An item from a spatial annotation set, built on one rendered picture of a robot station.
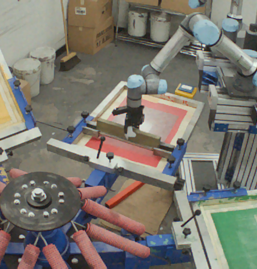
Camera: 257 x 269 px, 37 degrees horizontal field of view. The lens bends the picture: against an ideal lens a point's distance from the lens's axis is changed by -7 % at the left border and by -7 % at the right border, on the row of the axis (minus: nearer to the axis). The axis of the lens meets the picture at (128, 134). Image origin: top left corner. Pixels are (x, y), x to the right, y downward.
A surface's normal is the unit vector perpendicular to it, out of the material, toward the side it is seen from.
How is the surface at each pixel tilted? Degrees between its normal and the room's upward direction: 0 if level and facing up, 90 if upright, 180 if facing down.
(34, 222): 0
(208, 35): 86
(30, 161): 0
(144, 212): 1
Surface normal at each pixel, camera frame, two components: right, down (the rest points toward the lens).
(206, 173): 0.06, -0.80
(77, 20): -0.32, 0.56
